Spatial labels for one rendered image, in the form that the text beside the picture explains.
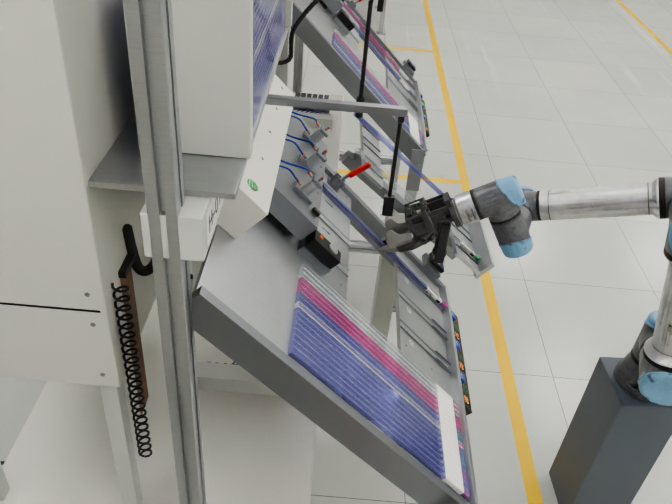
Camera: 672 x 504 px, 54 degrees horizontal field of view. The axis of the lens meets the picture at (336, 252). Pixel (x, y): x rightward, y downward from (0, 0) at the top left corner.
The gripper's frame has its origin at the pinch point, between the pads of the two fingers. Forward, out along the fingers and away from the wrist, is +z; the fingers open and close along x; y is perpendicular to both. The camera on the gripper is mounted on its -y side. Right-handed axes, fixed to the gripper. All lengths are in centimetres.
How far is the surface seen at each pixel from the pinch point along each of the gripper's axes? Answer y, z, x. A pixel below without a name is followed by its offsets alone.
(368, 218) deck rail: 4.3, 2.1, -8.1
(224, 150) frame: 58, 0, 49
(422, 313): -15.6, -3.3, 10.1
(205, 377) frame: 0, 46, 26
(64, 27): 82, 4, 58
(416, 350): -11.9, -2.3, 25.9
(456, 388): -24.3, -6.8, 28.5
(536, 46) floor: -153, -82, -440
